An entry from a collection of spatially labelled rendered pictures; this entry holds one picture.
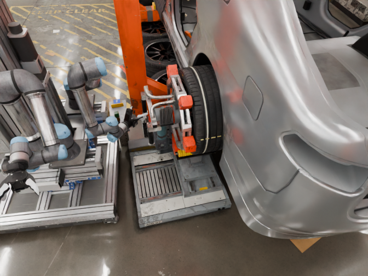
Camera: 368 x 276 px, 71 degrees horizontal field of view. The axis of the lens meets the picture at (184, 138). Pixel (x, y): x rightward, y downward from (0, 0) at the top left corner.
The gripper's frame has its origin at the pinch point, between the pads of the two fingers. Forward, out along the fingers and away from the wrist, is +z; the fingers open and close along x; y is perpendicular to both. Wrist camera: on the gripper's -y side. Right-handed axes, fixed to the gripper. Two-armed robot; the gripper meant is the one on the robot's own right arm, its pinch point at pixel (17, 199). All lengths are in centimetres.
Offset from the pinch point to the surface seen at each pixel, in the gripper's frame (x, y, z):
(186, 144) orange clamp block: -91, 24, -28
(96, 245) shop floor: -23, 122, -21
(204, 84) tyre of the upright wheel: -108, -7, -51
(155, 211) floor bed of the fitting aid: -76, 107, -29
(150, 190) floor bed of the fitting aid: -78, 109, -51
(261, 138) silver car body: -98, -27, 17
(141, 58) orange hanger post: -80, 3, -102
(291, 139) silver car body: -101, -36, 27
